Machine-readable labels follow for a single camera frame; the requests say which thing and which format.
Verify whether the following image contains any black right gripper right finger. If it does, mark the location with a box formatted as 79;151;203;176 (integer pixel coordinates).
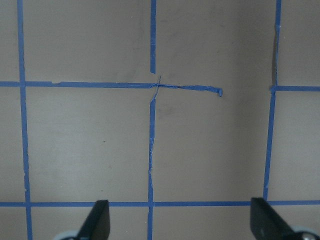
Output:
250;197;295;240

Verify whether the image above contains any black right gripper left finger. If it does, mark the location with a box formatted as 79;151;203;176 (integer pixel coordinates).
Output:
76;200;111;240

